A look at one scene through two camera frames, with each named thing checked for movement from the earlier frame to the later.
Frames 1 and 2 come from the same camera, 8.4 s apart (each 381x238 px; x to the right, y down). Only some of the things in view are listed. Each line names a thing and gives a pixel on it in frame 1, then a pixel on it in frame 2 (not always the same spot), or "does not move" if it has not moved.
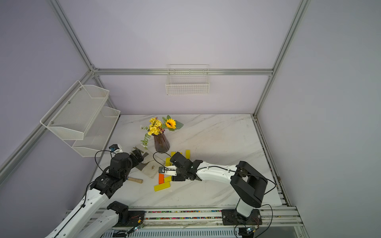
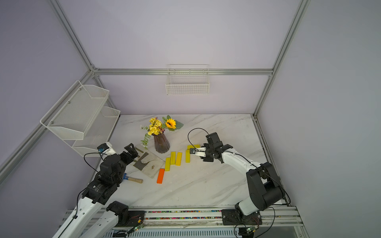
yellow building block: (168, 179) to (187, 156)
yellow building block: (161, 186) to (192, 146)
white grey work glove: (154, 162) does not move
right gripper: (179, 177) to (207, 159)
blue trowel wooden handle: (137, 180) does not move
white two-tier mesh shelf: (81, 118) does not move
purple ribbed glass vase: (161, 144) does not move
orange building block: (161, 178) does not move
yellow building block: (167, 161) does not move
